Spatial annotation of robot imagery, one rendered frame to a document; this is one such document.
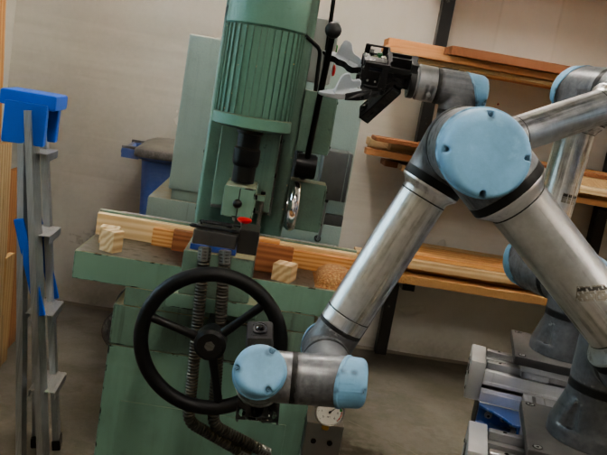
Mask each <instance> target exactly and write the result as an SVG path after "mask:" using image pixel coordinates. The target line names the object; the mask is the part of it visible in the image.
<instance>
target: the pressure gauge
mask: <svg viewBox="0 0 607 455"><path fill-rule="evenodd" d="M333 409H334V408H333V407H322V406H315V407H314V410H315V411H314V414H315V418H316V420H317V421H318V422H319V423H320V424H321V425H322V429H323V430H325V431H328V430H329V427H331V426H335V425H337V424H339V423H340V422H341V421H342V420H343V418H344V415H345V409H344V408H341V409H334V410H333ZM332 410H333V411H332ZM329 411H332V412H331V413H329Z"/></svg>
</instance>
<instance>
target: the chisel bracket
mask: <svg viewBox="0 0 607 455"><path fill-rule="evenodd" d="M257 187H258V182H257V181H254V184H245V183H239V182H234V181H232V180H231V178H229V180H228V181H227V183H226V185H225V188H224V194H223V200H222V206H221V212H220V215H222V216H227V217H232V220H233V221H237V222H238V217H246V218H251V219H252V217H253V213H255V211H256V208H255V204H256V200H257ZM236 199H238V200H241V202H242V206H241V207H240V208H238V209H236V208H234V207H233V201H234V200H236Z"/></svg>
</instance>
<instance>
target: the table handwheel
mask: <svg viewBox="0 0 607 455"><path fill-rule="evenodd" d="M202 282H217V283H226V284H229V285H232V286H235V287H237V288H239V289H240V290H242V291H244V292H245V293H247V294H249V295H250V296H251V297H252V298H253V299H254V300H256V301H257V304H256V305H255V306H254V307H252V308H251V309H250V310H248V311H246V312H245V313H244V314H242V315H241V316H240V317H238V318H237V319H235V320H234V321H232V322H231V323H230V324H228V325H227V326H225V327H223V328H222V327H221V326H220V325H218V324H216V323H215V322H214V321H215V320H214V319H215V317H214V316H215V313H211V314H210V316H209V319H208V322H207V324H206V325H204V326H202V327H201V328H200V329H199V330H198V331H197V330H193V329H190V328H188V327H185V326H183V325H181V324H178V323H176V322H174V321H171V320H168V319H166V318H164V317H162V316H160V315H158V314H155V312H156V311H157V309H158V308H159V306H160V305H161V304H162V303H163V301H164V300H165V299H166V298H168V297H169V296H170V295H171V294H172V293H174V292H176V291H178V290H179V289H181V288H182V287H185V286H187V285H190V284H194V283H202ZM261 311H264V312H265V314H266V316H267V317H268V320H269V321H272V322H273V324H274V338H273V342H274V348H275V349H276V350H283V351H287V346H288V337H287V328H286V325H285V319H284V316H283V314H282V312H281V310H280V308H279V306H278V305H277V303H276V301H275V299H274V298H273V297H272V296H271V294H270V293H269V292H268V291H267V290H266V289H265V288H264V287H263V286H262V285H261V284H259V283H258V282H256V281H255V280H253V279H252V278H250V277H248V276H246V275H245V274H242V273H240V272H237V271H234V270H231V269H228V268H223V267H214V266H205V267H197V268H192V269H189V270H185V271H182V272H180V273H178V274H175V275H173V276H171V277H169V278H168V279H166V280H165V281H163V282H162V283H160V284H159V285H158V286H157V287H156V288H155V289H154V290H153V291H152V292H151V293H150V294H149V296H148V297H147V298H146V300H145V302H144V303H143V305H142V307H141V309H140V311H139V312H138V315H137V318H136V321H135V328H134V337H133V343H134V352H135V360H136V363H137V365H138V367H139V370H140V372H141V374H142V375H143V377H144V379H145V381H146V382H147V384H148V385H150V387H151V388H152V389H153V390H154V391H155V392H156V393H157V394H158V395H159V396H161V397H162V398H163V399H164V400H165V401H166V402H168V403H169V404H172V405H174V406H175V407H178V408H180V409H182V410H184V411H187V412H190V413H197V414H205V415H218V414H225V413H233V412H236V410H237V400H238V396H237V395H235V396H232V397H230V398H226V399H222V394H221V388H220V381H219V365H218V358H220V357H221V356H222V355H223V354H224V352H225V349H226V346H227V342H228V335H229V334H230V333H232V332H233V331H234V330H236V329H237V328H239V327H240V326H241V325H243V324H244V323H245V322H247V321H248V320H250V319H252V318H253V317H255V316H256V315H258V314H259V313H260V312H261ZM151 322H153V323H155V324H158V325H160V326H163V327H165V328H167V329H169V330H173V331H175V332H178V333H180V334H182V335H183V336H185V337H188V338H190V339H193V340H194V343H193V346H194V350H195V352H196V354H197V355H198V356H199V357H200V358H202V359H205V360H209V365H210V376H211V382H212V391H213V400H202V399H198V398H194V397H190V396H188V395H185V394H183V393H181V392H179V391H177V390H176V389H174V388H173V387H172V386H170V385H169V384H168V383H167V382H166V381H165V380H164V379H163V378H162V377H161V375H160V374H159V373H158V371H157V369H156V368H155V366H154V363H153V360H152V358H151V355H150V351H149V345H148V335H149V329H150V325H151Z"/></svg>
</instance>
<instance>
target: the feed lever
mask: <svg viewBox="0 0 607 455"><path fill-rule="evenodd" d="M325 33H326V35H327V36H328V37H329V38H328V42H327V47H326V52H325V56H324V61H323V65H322V74H321V78H320V83H319V87H318V91H319V90H323V89H325V84H326V79H327V75H328V70H329V66H330V62H331V57H332V49H333V44H334V40H335V39H336V38H338V37H339V36H340V35H341V26H340V25H339V24H338V23H336V22H330V23H328V24H327V25H326V27H325ZM322 97H323V96H322V95H319V94H318V92H317V97H316V101H315V106H314V111H313V119H312V123H311V128H310V133H309V137H308V142H307V146H306V151H305V153H298V154H297V155H296V161H295V167H294V177H299V179H300V180H305V179H310V180H312V179H314V176H315V172H316V167H317V161H318V157H317V155H314V154H311V153H312V149H313V141H314V137H315V132H316V127H317V123H318V118H319V114H320V110H321V105H322Z"/></svg>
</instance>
